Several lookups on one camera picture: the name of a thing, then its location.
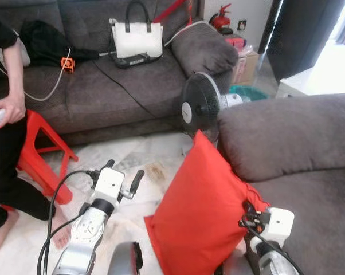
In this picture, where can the grey two-seat sofa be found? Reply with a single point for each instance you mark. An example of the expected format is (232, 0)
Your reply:
(287, 137)

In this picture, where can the red fire extinguisher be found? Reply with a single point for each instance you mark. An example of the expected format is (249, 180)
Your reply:
(221, 22)

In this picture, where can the red package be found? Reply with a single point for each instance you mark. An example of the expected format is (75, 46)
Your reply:
(235, 43)

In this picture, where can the wall socket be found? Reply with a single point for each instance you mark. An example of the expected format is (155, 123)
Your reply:
(242, 25)

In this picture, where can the cardboard box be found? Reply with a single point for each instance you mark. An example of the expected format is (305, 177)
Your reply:
(246, 69)

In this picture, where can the teal bin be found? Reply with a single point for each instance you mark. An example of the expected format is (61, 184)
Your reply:
(250, 93)

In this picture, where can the black garment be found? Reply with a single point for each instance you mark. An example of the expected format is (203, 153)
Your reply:
(43, 43)

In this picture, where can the grey long sofa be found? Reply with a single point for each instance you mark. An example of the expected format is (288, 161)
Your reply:
(121, 91)

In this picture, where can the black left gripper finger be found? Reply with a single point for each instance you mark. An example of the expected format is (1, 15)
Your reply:
(109, 164)
(137, 182)

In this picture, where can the dark door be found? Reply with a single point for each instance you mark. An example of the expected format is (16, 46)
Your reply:
(304, 34)

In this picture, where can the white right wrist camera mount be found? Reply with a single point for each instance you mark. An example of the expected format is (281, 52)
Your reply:
(280, 223)

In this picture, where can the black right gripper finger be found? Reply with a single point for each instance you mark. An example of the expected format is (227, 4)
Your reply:
(249, 206)

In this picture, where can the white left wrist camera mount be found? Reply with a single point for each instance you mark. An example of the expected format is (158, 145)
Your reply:
(109, 182)

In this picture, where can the white side table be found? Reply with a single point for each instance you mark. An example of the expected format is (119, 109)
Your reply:
(301, 83)

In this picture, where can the person's bare forearm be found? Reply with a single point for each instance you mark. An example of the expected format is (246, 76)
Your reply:
(15, 71)

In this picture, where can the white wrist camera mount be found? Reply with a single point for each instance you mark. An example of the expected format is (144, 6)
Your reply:
(280, 223)
(109, 182)

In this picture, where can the red pillow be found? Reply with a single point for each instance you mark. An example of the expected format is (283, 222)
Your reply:
(201, 212)

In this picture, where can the red plastic stool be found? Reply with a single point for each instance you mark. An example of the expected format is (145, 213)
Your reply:
(35, 154)

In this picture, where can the small orange gadget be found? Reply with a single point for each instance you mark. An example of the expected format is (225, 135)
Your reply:
(67, 64)

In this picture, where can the person's bare foot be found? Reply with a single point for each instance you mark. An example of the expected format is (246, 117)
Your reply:
(61, 232)
(0, 235)

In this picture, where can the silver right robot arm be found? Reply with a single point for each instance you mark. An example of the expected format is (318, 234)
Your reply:
(273, 260)

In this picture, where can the black flat device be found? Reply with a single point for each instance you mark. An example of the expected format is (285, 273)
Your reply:
(132, 61)

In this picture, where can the black pedestal fan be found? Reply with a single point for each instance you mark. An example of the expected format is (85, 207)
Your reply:
(198, 106)

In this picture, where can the person's hand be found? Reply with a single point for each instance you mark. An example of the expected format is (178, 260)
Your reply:
(13, 112)

